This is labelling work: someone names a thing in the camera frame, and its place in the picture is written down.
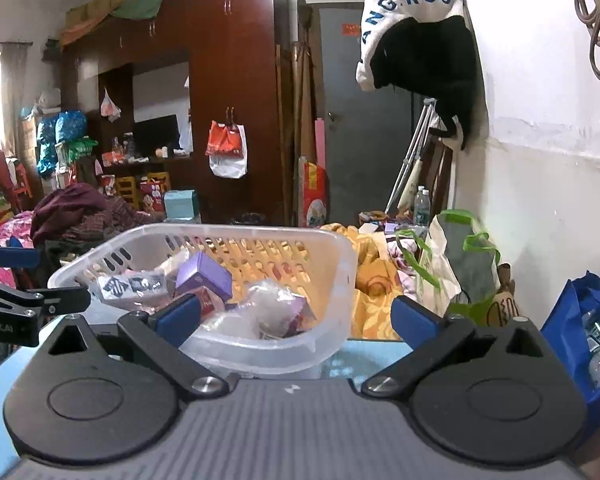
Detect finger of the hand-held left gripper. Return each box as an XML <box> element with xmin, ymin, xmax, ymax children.
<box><xmin>0</xmin><ymin>242</ymin><xmax>42</xmax><ymax>269</ymax></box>
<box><xmin>0</xmin><ymin>277</ymin><xmax>92</xmax><ymax>322</ymax></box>

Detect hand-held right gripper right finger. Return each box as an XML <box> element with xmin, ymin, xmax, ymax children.
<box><xmin>361</xmin><ymin>295</ymin><xmax>553</xmax><ymax>400</ymax></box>

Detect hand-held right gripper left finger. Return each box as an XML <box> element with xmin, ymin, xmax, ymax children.
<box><xmin>44</xmin><ymin>292</ymin><xmax>229</xmax><ymax>402</ymax></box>

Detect purple box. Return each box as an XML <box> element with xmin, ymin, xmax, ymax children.
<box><xmin>176</xmin><ymin>251</ymin><xmax>233</xmax><ymax>306</ymax></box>

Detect black white box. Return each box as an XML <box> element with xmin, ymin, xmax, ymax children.
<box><xmin>97</xmin><ymin>269</ymin><xmax>168</xmax><ymax>306</ymax></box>

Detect clear plastic bag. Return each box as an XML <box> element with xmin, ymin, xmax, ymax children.
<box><xmin>200</xmin><ymin>280</ymin><xmax>301</xmax><ymax>342</ymax></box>

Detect white plastic basket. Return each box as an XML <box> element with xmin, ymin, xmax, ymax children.
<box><xmin>47</xmin><ymin>223</ymin><xmax>358</xmax><ymax>376</ymax></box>

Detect pink floral bedspread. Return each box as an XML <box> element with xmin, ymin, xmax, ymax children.
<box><xmin>0</xmin><ymin>210</ymin><xmax>36</xmax><ymax>291</ymax></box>

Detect yellow blanket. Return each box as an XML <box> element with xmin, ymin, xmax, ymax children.
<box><xmin>325</xmin><ymin>223</ymin><xmax>416</xmax><ymax>342</ymax></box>

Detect maroon clothing pile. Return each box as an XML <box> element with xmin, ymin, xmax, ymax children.
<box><xmin>30</xmin><ymin>183</ymin><xmax>156</xmax><ymax>247</ymax></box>

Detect brown paper bag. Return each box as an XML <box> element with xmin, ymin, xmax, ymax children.
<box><xmin>486</xmin><ymin>262</ymin><xmax>521</xmax><ymax>329</ymax></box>

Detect teal box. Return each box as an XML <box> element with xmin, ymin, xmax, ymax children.
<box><xmin>164</xmin><ymin>190</ymin><xmax>201</xmax><ymax>223</ymax></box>

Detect green label water bottles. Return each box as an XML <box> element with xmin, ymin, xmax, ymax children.
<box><xmin>414</xmin><ymin>186</ymin><xmax>432</xmax><ymax>226</ymax></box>

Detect pink patterned packet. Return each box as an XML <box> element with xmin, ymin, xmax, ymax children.
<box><xmin>279</xmin><ymin>294</ymin><xmax>317</xmax><ymax>337</ymax></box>

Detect yellow stool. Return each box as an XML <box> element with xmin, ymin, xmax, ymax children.
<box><xmin>115</xmin><ymin>172</ymin><xmax>172</xmax><ymax>211</ymax></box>

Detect stack of blue green packages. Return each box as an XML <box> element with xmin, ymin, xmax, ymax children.
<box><xmin>36</xmin><ymin>110</ymin><xmax>98</xmax><ymax>178</ymax></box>

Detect blue tote bag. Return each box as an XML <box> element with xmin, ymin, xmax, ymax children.
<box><xmin>540</xmin><ymin>271</ymin><xmax>600</xmax><ymax>403</ymax></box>

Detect red yellow tall bag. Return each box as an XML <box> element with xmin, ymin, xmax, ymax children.
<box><xmin>302</xmin><ymin>162</ymin><xmax>329</xmax><ymax>228</ymax></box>

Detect beige curtain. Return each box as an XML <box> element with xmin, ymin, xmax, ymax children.
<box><xmin>0</xmin><ymin>42</ymin><xmax>31</xmax><ymax>151</ymax></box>

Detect grey door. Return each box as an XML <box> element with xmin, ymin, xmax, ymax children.
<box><xmin>320</xmin><ymin>2</ymin><xmax>422</xmax><ymax>226</ymax></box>

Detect metal crutches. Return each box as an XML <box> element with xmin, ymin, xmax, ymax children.
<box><xmin>385</xmin><ymin>97</ymin><xmax>438</xmax><ymax>216</ymax></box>

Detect orange white plastic bag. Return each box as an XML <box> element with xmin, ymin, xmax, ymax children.
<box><xmin>205</xmin><ymin>120</ymin><xmax>248</xmax><ymax>179</ymax></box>

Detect pink hanging plastic bag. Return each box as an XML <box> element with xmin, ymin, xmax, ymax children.
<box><xmin>100</xmin><ymin>87</ymin><xmax>122</xmax><ymax>122</ymax></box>

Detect wooden planks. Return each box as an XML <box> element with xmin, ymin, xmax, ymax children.
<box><xmin>291</xmin><ymin>42</ymin><xmax>317</xmax><ymax>161</ymax></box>

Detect white black hanging jacket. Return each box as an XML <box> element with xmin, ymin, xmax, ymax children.
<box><xmin>356</xmin><ymin>0</ymin><xmax>486</xmax><ymax>151</ymax></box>

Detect brown wooden wardrobe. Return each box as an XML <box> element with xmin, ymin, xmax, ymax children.
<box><xmin>60</xmin><ymin>0</ymin><xmax>291</xmax><ymax>226</ymax></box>

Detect white bag green handles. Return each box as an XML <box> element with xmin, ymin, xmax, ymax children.
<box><xmin>395</xmin><ymin>209</ymin><xmax>503</xmax><ymax>326</ymax></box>

